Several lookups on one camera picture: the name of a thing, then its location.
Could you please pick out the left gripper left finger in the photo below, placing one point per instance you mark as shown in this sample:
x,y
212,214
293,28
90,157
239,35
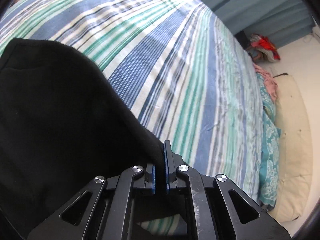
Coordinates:
x,y
150,178

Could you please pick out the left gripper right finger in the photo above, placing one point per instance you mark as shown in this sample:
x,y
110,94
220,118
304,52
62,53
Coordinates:
x,y
172,162

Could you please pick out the black pants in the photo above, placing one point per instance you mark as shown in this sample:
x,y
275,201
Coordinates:
x,y
62,124

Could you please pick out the teal floral pillow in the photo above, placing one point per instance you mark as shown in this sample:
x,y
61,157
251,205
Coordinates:
x,y
269,166

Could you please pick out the striped blue green bedsheet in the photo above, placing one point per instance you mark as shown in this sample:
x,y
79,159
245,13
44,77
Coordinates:
x,y
174,64

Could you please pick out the pink cloth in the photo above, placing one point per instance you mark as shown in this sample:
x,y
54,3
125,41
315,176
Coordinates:
x,y
269,81

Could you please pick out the cream pillow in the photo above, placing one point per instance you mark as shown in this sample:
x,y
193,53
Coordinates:
x,y
295,151

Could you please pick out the red clothes pile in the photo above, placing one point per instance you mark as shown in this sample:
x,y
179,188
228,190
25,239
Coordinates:
x,y
262,49

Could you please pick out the blue curtain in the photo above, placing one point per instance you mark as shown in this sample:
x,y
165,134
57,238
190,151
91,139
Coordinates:
x,y
282,21

